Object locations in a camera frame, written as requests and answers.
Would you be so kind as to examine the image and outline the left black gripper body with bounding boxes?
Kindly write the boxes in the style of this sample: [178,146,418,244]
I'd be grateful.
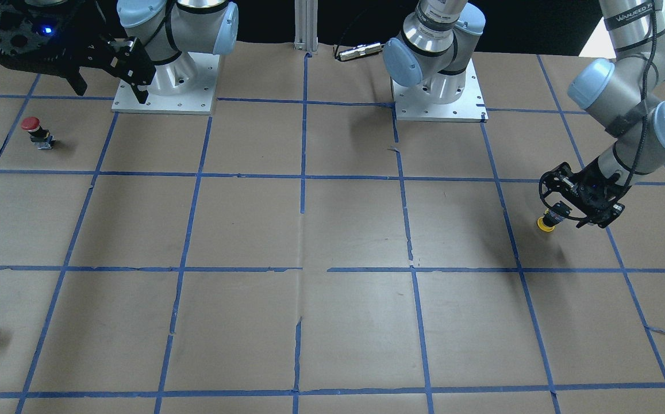
[570,158,625,219]

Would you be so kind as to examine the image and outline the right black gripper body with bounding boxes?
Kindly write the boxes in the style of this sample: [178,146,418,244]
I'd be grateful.
[0,1,103,74]

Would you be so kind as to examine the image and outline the yellow push button switch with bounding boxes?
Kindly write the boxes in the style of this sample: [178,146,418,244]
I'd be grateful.
[537,201,572,232]

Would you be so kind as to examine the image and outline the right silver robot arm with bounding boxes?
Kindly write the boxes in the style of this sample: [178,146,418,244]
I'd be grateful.
[0,1,239,104]

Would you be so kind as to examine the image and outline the brown paper table cover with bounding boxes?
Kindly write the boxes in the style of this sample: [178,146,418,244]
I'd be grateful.
[0,44,665,413]

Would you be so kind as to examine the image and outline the red push button switch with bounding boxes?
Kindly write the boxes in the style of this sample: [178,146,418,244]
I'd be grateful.
[20,116,54,150]

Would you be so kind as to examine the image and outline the aluminium frame post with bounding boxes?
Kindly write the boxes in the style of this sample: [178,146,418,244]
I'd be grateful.
[294,0,318,54]

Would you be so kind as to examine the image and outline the black braided cable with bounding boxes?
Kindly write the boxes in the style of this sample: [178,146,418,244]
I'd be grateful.
[614,0,663,190]

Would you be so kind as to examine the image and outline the silver cable connector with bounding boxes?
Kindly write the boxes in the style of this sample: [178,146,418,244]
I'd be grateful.
[335,42,384,62]

